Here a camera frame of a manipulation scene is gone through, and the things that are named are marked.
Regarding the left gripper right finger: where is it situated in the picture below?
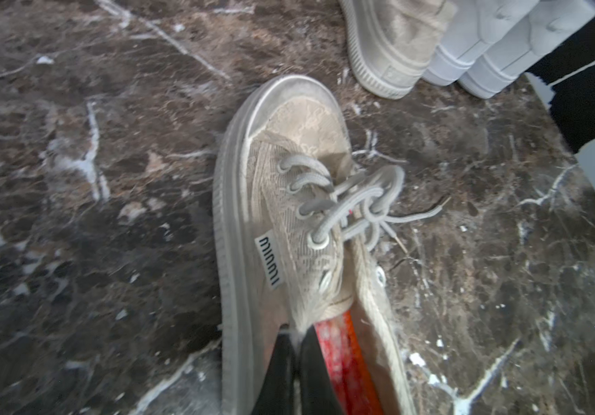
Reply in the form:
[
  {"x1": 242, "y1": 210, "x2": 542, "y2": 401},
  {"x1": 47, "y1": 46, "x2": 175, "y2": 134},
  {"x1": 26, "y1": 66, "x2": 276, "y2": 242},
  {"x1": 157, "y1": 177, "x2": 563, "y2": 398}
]
[{"x1": 297, "y1": 326, "x2": 344, "y2": 415}]

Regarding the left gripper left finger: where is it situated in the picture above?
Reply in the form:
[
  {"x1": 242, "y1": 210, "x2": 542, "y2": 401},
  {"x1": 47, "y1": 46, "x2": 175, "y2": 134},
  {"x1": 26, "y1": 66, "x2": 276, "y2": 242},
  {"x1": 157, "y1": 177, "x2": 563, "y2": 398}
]
[{"x1": 251, "y1": 325, "x2": 296, "y2": 415}]

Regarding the red orange insole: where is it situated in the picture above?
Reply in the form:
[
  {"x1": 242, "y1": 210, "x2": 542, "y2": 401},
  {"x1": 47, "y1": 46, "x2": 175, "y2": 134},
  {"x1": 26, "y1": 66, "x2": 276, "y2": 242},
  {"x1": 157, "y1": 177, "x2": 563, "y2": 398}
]
[{"x1": 316, "y1": 311, "x2": 384, "y2": 415}]

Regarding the beige lace sneaker one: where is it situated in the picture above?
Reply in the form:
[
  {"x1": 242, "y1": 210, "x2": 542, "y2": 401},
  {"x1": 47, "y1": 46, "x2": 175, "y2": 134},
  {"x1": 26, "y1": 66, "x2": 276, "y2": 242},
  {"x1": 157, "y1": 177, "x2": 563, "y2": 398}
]
[
  {"x1": 339, "y1": 0, "x2": 457, "y2": 100},
  {"x1": 213, "y1": 74, "x2": 442, "y2": 414}
]

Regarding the white sneaker inner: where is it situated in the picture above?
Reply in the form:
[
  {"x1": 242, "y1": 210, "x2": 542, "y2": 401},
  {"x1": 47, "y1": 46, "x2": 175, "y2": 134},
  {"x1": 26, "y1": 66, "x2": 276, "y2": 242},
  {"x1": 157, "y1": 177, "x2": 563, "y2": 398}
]
[{"x1": 422, "y1": 0, "x2": 538, "y2": 86}]

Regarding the white sneaker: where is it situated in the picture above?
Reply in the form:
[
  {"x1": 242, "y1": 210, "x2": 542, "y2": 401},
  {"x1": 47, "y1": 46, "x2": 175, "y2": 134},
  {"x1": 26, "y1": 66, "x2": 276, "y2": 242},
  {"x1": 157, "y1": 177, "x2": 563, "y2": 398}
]
[
  {"x1": 422, "y1": 0, "x2": 538, "y2": 86},
  {"x1": 458, "y1": 0, "x2": 595, "y2": 100}
]

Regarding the white sneaker outer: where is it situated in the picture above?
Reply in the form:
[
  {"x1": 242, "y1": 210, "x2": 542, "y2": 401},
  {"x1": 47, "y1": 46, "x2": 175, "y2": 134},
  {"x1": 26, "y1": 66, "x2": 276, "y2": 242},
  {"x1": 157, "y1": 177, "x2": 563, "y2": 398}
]
[{"x1": 458, "y1": 0, "x2": 595, "y2": 100}]

